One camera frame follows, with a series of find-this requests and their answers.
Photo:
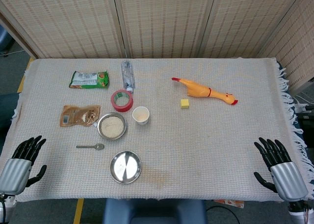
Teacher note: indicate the colourful printed card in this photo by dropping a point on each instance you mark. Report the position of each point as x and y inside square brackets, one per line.
[230, 203]

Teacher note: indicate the green snack packet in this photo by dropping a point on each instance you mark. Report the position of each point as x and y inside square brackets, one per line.
[88, 79]

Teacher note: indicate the steel bowl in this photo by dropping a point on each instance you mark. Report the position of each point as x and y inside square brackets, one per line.
[124, 130]

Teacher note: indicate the black box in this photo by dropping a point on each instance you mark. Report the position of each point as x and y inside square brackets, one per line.
[306, 125]

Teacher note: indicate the white woven tablecloth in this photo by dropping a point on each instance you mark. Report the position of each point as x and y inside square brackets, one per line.
[196, 140]

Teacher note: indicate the brown snack pouch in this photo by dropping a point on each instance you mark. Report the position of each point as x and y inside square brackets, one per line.
[76, 116]

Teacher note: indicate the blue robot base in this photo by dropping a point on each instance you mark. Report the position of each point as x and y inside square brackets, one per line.
[152, 211]

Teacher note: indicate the clear plastic bottle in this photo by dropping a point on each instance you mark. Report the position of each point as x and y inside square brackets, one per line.
[127, 76]

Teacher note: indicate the dark blue trouser leg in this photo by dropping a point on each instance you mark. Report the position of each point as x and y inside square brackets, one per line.
[7, 108]

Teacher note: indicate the red tape roll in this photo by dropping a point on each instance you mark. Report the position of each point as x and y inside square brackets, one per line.
[122, 108]

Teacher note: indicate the yellow rubber chicken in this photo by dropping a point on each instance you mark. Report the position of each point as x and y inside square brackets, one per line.
[201, 89]

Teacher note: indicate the blue chair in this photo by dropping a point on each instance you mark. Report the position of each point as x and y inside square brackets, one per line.
[3, 39]

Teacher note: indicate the metal spoon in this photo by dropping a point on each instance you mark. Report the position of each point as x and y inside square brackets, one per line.
[99, 147]

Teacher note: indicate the white paper cup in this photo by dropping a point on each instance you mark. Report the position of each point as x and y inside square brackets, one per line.
[142, 122]

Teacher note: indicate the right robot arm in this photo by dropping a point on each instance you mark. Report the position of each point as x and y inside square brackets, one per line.
[298, 215]

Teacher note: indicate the yellow cube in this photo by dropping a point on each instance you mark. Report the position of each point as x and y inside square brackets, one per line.
[184, 104]

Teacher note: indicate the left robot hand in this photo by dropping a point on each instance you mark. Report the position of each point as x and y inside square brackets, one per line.
[16, 175]

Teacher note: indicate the steel plate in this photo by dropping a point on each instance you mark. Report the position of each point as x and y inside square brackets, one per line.
[125, 167]

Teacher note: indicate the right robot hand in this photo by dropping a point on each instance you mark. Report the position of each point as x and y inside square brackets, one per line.
[287, 179]

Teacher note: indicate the white power strip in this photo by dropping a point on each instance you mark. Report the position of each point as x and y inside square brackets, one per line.
[300, 108]

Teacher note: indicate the bamboo screen panel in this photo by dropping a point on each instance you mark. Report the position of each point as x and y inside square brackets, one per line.
[245, 20]
[299, 49]
[61, 20]
[166, 20]

